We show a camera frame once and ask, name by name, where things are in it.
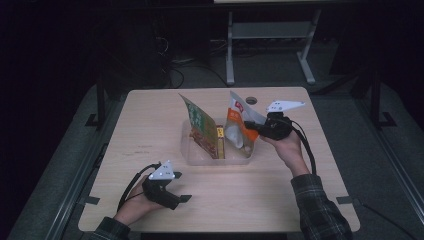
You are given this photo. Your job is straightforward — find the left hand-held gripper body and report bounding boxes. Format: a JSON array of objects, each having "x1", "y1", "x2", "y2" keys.
[{"x1": 142, "y1": 160, "x2": 183, "y2": 211}]

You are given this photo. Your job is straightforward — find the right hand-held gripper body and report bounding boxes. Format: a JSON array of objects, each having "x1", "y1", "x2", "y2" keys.
[{"x1": 258, "y1": 100, "x2": 306, "y2": 141}]

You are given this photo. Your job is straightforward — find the orange and clear packet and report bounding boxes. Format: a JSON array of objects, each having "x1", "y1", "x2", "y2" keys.
[{"x1": 223, "y1": 90, "x2": 268, "y2": 159}]

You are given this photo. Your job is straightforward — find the clear plastic container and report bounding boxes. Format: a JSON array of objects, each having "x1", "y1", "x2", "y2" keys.
[{"x1": 180, "y1": 116, "x2": 257, "y2": 167}]

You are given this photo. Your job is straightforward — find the green snack packet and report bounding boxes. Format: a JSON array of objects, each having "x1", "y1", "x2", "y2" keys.
[{"x1": 178, "y1": 93, "x2": 221, "y2": 160}]

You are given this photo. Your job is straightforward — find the person's right hand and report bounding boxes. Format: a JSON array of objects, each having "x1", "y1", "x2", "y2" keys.
[{"x1": 259, "y1": 131, "x2": 311, "y2": 178}]

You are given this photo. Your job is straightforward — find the person's left hand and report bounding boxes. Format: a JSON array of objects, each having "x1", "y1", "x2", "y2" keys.
[{"x1": 113, "y1": 176, "x2": 165, "y2": 227}]

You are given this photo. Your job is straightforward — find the grey tape strip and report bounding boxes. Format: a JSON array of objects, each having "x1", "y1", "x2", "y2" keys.
[
  {"x1": 79, "y1": 195, "x2": 101, "y2": 206},
  {"x1": 335, "y1": 196, "x2": 362, "y2": 206}
]

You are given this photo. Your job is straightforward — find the black metal stand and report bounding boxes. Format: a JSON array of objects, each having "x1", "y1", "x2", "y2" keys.
[
  {"x1": 369, "y1": 68, "x2": 398, "y2": 131},
  {"x1": 84, "y1": 74, "x2": 108, "y2": 131}
]

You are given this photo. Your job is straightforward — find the right hand-held gripper black cable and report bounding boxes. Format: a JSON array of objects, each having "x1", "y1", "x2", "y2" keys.
[{"x1": 283, "y1": 116, "x2": 317, "y2": 175}]

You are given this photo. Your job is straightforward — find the grey metal floor rail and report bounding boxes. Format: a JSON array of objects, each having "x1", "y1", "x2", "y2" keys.
[
  {"x1": 44, "y1": 96, "x2": 123, "y2": 240},
  {"x1": 352, "y1": 96, "x2": 424, "y2": 218}
]

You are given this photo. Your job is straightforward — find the black floor cables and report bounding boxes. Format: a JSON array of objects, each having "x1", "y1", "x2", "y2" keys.
[{"x1": 156, "y1": 34, "x2": 232, "y2": 90}]

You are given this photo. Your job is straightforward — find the grey metal table frame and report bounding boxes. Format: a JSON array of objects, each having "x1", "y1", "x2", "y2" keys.
[{"x1": 225, "y1": 9, "x2": 323, "y2": 86}]

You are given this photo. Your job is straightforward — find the thin black floor cable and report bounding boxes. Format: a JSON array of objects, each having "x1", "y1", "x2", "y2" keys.
[{"x1": 359, "y1": 201, "x2": 418, "y2": 240}]

